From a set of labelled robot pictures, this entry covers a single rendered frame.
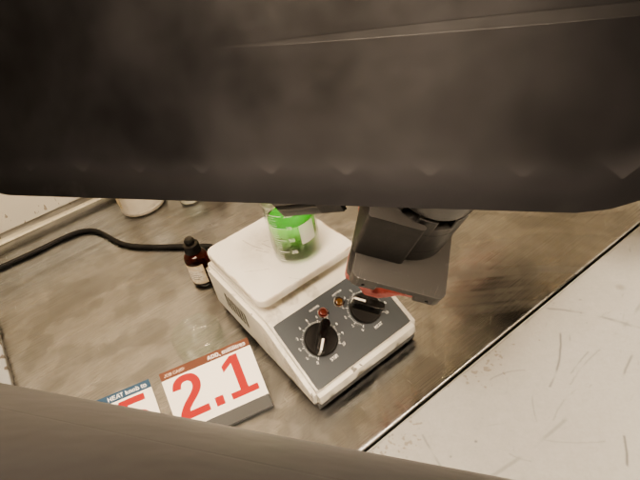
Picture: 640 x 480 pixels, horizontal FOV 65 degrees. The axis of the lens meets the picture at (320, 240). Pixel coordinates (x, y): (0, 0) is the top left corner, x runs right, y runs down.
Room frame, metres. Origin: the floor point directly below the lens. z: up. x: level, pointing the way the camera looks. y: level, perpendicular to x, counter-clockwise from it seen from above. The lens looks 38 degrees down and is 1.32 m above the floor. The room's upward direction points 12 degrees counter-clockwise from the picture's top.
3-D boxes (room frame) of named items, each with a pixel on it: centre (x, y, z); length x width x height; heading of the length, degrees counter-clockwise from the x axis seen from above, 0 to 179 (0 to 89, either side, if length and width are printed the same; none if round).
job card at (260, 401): (0.31, 0.13, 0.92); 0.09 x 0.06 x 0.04; 105
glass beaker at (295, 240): (0.41, 0.03, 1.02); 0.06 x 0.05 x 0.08; 64
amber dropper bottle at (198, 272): (0.50, 0.16, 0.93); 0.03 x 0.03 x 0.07
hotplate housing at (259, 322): (0.40, 0.03, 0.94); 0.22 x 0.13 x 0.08; 30
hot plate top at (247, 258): (0.42, 0.05, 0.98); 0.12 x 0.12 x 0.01; 30
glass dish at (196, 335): (0.39, 0.15, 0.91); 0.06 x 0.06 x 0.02
